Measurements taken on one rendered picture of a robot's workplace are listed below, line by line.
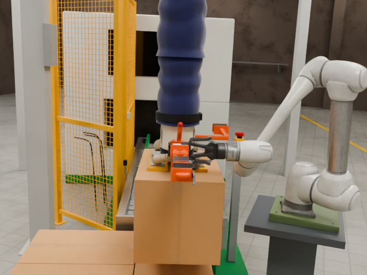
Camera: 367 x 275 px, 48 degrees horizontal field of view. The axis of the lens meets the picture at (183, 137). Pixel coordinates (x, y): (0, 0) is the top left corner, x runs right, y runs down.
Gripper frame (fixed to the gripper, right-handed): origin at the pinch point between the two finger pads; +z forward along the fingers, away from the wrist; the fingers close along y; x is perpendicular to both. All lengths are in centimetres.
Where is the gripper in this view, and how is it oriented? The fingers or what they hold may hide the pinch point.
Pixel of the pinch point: (179, 149)
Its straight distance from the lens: 185.3
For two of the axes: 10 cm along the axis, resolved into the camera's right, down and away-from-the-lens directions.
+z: -10.0, -0.3, -0.5
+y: -0.4, 9.8, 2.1
